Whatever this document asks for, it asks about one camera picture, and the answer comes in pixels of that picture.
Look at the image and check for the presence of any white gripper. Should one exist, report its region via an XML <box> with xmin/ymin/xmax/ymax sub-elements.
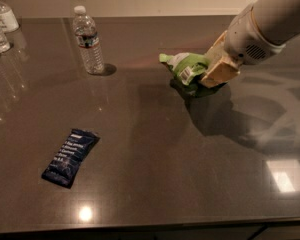
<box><xmin>200</xmin><ymin>4</ymin><xmax>286</xmax><ymax>88</ymax></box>

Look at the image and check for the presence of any green rice chip bag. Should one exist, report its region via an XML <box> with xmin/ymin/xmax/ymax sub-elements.
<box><xmin>159</xmin><ymin>52</ymin><xmax>224</xmax><ymax>98</ymax></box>

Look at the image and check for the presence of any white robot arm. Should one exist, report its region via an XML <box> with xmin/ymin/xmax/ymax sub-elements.
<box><xmin>200</xmin><ymin>0</ymin><xmax>300</xmax><ymax>88</ymax></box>

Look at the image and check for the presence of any clear plastic water bottle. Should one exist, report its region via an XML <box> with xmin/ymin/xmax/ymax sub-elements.
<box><xmin>72</xmin><ymin>5</ymin><xmax>105</xmax><ymax>75</ymax></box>

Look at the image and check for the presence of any dark blue snack bar wrapper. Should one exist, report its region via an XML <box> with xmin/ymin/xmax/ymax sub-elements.
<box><xmin>41</xmin><ymin>129</ymin><xmax>100</xmax><ymax>188</ymax></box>

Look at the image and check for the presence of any white pump sanitizer bottle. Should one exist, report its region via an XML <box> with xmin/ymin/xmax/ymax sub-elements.
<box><xmin>0</xmin><ymin>0</ymin><xmax>19</xmax><ymax>33</ymax></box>

